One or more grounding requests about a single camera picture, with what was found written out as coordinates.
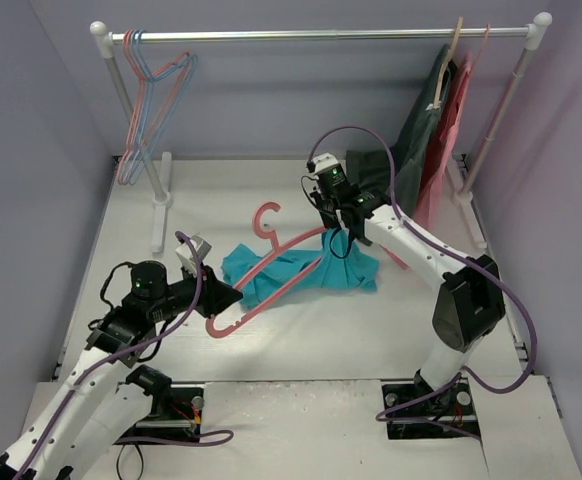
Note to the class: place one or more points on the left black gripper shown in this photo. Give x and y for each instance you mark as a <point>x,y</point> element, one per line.
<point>207,295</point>

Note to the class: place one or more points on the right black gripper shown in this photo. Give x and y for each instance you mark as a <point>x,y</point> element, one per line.
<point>332,216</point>

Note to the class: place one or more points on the teal t shirt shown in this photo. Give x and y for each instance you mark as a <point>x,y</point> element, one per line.
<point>341,266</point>

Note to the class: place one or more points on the pink plastic hanger front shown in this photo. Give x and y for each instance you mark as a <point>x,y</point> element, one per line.
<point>242,265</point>

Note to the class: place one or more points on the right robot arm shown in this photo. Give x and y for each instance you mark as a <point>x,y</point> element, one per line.
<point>468,303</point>

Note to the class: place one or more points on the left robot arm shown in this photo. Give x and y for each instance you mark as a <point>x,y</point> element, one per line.
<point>112,386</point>

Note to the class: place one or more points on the dark green t shirt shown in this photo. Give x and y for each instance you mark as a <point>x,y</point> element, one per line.
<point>371,171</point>

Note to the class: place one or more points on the pink t shirt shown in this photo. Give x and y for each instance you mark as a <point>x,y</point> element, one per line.
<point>440,145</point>

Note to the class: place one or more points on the wooden hanger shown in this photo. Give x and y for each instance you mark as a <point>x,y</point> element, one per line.
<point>436,99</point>

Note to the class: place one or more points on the pink hanger on right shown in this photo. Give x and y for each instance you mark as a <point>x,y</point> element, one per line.
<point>483,44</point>

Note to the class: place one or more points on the blue plastic hanger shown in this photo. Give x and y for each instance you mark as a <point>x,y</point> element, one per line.
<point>146,100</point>

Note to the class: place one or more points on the white metal clothes rack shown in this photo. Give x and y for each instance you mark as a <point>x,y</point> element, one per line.
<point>533,34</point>

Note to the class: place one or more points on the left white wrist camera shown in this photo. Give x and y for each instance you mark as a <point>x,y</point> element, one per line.
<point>191,252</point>

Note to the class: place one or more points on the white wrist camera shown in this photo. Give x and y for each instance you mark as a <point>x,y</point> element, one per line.
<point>191,252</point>
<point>322,163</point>

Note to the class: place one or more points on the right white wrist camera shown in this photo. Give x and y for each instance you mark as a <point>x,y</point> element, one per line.
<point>322,163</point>

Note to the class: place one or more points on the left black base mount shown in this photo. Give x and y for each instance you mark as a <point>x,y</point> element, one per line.
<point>174,413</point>

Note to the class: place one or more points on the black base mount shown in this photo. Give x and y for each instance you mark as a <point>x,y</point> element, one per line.
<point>174,413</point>
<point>447,415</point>

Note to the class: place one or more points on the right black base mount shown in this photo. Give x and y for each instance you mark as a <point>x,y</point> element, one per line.
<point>447,415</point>

